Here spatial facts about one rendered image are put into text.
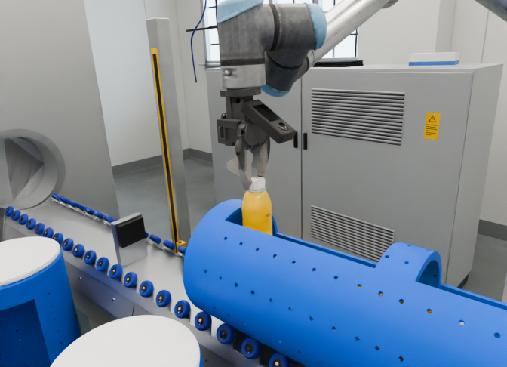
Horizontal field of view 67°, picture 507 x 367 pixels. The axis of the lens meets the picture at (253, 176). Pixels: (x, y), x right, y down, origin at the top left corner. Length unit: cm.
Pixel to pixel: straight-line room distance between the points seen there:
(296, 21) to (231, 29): 13
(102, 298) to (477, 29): 314
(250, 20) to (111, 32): 484
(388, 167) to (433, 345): 190
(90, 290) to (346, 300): 93
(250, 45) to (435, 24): 265
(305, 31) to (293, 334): 57
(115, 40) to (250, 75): 485
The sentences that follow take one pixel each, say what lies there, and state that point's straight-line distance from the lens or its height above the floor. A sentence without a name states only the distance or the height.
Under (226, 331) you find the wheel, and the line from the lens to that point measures 94.
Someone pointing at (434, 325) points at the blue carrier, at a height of 119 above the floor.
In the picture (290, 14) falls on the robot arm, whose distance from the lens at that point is 80.
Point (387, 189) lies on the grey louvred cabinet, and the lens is 251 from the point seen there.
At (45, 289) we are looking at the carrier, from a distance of 125.
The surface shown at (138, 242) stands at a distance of 134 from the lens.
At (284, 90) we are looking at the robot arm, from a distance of 93.
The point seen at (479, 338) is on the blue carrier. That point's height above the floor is 119.
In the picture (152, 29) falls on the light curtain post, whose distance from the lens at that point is 149.
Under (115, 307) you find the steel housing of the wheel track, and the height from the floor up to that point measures 86.
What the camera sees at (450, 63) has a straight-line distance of 243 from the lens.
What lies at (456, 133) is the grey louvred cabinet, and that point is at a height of 112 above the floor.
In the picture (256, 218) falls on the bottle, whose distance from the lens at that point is 83.
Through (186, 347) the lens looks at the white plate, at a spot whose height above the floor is 104.
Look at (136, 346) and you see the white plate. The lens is 84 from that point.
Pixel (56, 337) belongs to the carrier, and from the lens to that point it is 134.
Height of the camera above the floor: 157
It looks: 18 degrees down
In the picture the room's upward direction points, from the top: 3 degrees counter-clockwise
